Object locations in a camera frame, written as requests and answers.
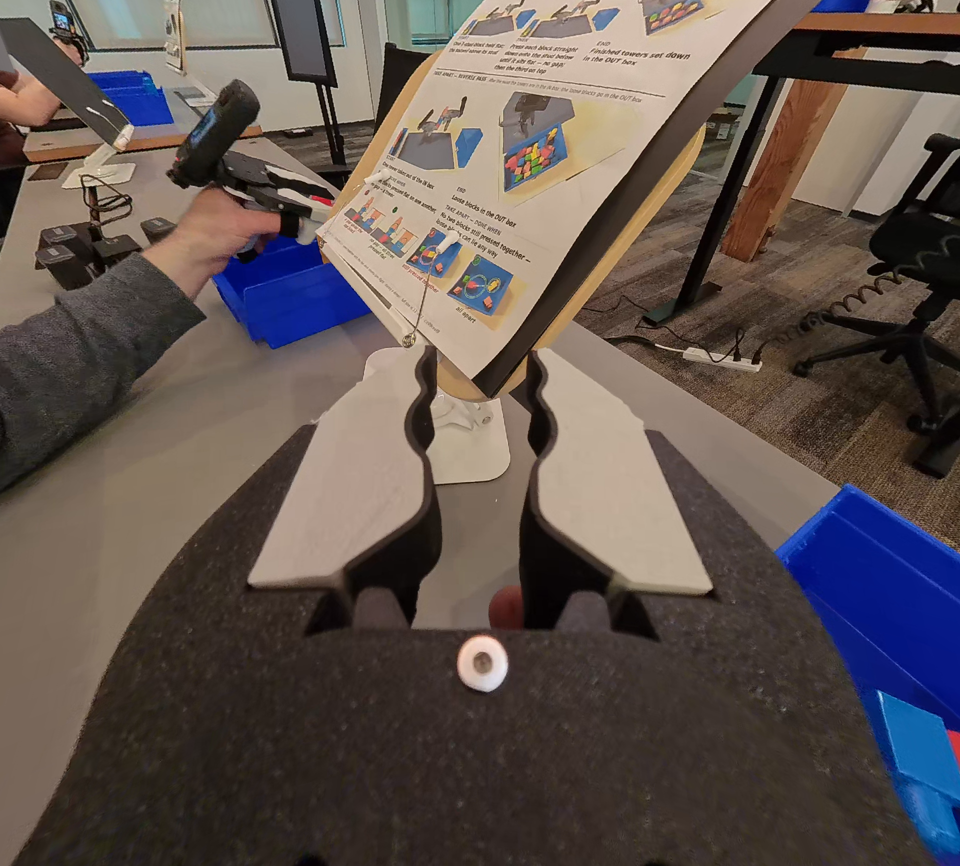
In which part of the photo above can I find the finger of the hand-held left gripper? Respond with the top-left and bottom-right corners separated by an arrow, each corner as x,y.
279,194 -> 333,246
264,164 -> 339,201

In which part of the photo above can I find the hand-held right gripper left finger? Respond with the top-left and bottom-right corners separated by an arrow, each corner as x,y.
247,345 -> 442,629

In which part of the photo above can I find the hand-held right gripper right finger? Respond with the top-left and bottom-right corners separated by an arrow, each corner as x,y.
519,347 -> 714,632

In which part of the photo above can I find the blue tagged plastic bin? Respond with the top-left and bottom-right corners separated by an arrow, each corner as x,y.
776,483 -> 960,866

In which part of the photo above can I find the blue toy block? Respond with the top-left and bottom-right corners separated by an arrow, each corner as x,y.
873,689 -> 960,807

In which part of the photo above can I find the person's left forearm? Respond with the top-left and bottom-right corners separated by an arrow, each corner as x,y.
0,252 -> 207,492

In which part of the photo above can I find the grey desk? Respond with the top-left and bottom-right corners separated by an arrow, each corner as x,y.
0,134 -> 841,866

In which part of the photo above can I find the person's left hand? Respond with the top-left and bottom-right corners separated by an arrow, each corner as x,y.
142,187 -> 286,301

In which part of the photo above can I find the black display on stand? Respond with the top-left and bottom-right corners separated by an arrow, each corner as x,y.
264,0 -> 350,170

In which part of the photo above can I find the black-backed document stand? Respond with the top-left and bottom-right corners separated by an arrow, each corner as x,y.
0,17 -> 138,191

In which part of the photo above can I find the white power strip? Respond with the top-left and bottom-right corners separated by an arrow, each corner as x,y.
684,347 -> 762,374

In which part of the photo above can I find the printed instruction sheet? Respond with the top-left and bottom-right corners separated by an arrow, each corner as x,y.
316,0 -> 875,380

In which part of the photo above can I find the black office chair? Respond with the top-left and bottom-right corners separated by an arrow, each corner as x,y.
793,133 -> 960,481

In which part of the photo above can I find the black coiled cable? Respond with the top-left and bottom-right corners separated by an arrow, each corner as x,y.
776,236 -> 954,346

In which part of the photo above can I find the wooden post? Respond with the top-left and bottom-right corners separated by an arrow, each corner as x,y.
720,0 -> 942,264

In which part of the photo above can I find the black frame wooden table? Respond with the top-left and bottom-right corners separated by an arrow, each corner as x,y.
641,11 -> 960,327

